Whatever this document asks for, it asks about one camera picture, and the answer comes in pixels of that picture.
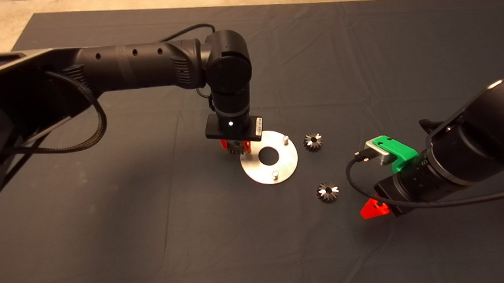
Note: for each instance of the dark grey table cloth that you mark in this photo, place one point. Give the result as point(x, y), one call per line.
point(257, 244)

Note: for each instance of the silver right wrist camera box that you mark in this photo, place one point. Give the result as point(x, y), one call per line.
point(375, 150)

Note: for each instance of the round metal carrier plate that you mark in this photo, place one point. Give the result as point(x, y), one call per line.
point(287, 165)

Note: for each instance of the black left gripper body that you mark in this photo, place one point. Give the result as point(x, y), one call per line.
point(238, 131)

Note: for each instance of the green right camera mount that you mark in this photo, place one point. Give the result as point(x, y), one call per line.
point(401, 151)

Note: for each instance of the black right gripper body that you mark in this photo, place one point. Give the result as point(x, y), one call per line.
point(409, 188)

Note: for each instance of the small steel planetary gear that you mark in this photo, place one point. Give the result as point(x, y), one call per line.
point(235, 147)
point(308, 145)
point(324, 196)

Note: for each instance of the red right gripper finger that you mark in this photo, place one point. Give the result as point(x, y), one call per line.
point(374, 209)

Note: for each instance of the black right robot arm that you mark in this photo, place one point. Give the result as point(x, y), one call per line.
point(484, 129)

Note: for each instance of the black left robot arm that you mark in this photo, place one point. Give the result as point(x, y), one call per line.
point(144, 65)

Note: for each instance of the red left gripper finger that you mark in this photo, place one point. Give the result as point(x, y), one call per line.
point(247, 146)
point(224, 144)

